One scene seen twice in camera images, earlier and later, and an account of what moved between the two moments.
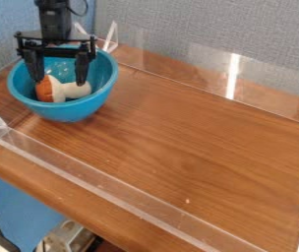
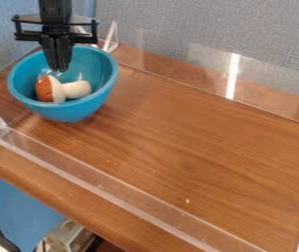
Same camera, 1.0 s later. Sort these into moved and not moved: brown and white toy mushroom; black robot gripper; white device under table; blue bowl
Moved: black robot gripper
Not moved: blue bowl; white device under table; brown and white toy mushroom
